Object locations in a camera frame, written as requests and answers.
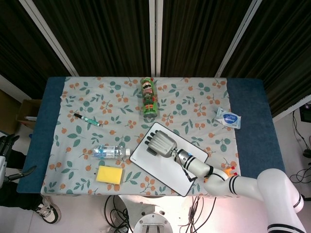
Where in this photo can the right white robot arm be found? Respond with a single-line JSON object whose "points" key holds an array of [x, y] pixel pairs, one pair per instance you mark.
{"points": [[243, 184]]}

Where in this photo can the white upright frame post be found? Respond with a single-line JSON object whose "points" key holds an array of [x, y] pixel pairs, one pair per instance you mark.
{"points": [[155, 36]]}

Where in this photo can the clear plastic water bottle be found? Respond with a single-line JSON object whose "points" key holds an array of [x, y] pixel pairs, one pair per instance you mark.
{"points": [[109, 151]]}

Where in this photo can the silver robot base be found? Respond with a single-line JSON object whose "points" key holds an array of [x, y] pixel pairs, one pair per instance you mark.
{"points": [[150, 216]]}

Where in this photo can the green marker pen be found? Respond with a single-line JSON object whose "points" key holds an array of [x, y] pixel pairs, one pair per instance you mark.
{"points": [[86, 119]]}

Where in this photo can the blue white wet wipes pack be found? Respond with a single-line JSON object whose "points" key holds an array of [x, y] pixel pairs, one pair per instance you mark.
{"points": [[229, 118]]}

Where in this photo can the black white sneaker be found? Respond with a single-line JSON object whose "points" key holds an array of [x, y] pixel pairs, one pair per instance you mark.
{"points": [[47, 211]]}

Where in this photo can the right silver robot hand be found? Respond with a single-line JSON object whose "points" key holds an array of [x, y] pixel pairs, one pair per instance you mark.
{"points": [[161, 144]]}

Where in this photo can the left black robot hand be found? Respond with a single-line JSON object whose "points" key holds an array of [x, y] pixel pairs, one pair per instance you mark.
{"points": [[8, 143]]}

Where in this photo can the cardboard box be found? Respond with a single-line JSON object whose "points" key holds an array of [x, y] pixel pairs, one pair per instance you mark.
{"points": [[28, 109]]}

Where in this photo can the dark pleated curtain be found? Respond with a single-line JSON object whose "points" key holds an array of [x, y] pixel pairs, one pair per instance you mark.
{"points": [[109, 36]]}

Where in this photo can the orange rubber chicken toy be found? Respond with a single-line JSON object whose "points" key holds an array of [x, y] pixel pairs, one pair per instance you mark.
{"points": [[228, 171]]}

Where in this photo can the white rectangular board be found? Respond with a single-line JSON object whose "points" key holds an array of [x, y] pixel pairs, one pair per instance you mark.
{"points": [[165, 171]]}

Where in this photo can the white slanted frame post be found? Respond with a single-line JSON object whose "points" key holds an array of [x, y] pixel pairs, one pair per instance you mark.
{"points": [[238, 36], [51, 38]]}

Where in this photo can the floral print tablecloth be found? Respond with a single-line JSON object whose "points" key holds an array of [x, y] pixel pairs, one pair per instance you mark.
{"points": [[102, 116]]}

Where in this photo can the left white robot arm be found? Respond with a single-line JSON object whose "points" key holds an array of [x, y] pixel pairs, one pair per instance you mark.
{"points": [[2, 165]]}

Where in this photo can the black trouser leg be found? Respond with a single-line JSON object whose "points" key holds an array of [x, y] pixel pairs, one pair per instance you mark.
{"points": [[17, 194]]}

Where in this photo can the green Pringles can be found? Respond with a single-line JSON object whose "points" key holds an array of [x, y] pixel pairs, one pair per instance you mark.
{"points": [[148, 97]]}

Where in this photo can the yellow green sponge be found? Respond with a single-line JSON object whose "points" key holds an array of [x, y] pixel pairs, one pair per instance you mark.
{"points": [[108, 173]]}

